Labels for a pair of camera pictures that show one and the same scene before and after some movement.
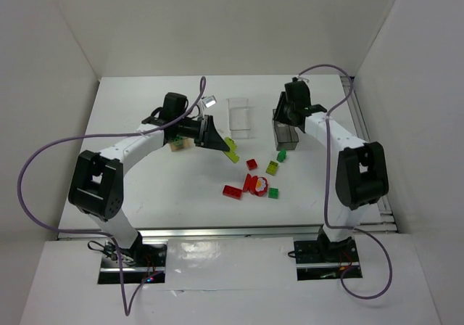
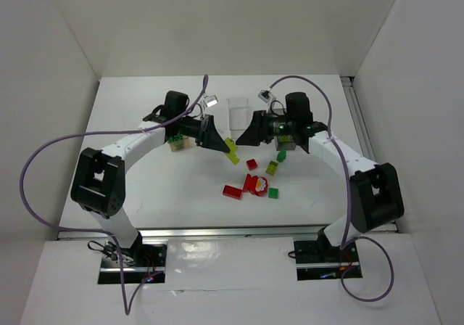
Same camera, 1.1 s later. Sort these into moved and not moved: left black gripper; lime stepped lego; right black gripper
Moved: right black gripper
Not moved: lime stepped lego; left black gripper
